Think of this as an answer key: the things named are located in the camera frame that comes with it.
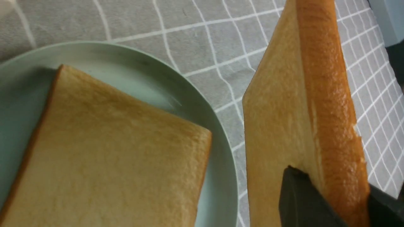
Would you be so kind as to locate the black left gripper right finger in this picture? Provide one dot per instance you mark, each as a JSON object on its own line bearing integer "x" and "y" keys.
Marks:
{"x": 385, "y": 210}

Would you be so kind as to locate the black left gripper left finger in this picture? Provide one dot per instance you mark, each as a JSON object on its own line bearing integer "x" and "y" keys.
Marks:
{"x": 301, "y": 204}

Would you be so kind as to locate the toast slice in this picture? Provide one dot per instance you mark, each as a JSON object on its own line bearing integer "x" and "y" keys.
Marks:
{"x": 101, "y": 158}
{"x": 298, "y": 111}

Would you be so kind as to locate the grey checked tablecloth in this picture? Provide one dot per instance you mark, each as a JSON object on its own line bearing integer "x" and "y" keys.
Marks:
{"x": 218, "y": 44}

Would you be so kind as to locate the light green round plate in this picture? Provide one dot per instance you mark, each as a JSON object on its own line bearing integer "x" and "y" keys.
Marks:
{"x": 26, "y": 80}

